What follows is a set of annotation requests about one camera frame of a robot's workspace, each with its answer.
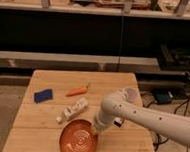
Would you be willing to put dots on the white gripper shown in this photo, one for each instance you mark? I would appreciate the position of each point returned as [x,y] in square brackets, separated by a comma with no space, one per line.
[102,121]

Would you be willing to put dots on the orange ceramic bowl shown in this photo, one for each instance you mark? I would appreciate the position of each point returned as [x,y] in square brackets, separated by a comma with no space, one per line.
[77,136]

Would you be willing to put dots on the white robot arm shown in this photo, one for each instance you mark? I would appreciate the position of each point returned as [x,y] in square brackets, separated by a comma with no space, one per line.
[117,104]

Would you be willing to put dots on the white plastic bottle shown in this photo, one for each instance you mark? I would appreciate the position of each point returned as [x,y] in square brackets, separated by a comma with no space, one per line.
[71,112]

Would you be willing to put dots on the orange toy carrot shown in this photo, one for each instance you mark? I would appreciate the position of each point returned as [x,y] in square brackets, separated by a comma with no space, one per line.
[79,90]

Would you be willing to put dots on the wooden table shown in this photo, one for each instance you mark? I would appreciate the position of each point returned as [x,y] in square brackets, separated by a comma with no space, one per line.
[35,128]

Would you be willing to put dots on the blue sponge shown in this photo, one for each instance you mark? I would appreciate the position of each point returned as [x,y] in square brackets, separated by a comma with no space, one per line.
[43,95]

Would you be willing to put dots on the black power adapter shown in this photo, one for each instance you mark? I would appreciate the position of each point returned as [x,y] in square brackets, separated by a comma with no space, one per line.
[162,98]

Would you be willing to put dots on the black equipment case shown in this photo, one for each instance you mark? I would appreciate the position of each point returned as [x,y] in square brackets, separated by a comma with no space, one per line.
[173,58]

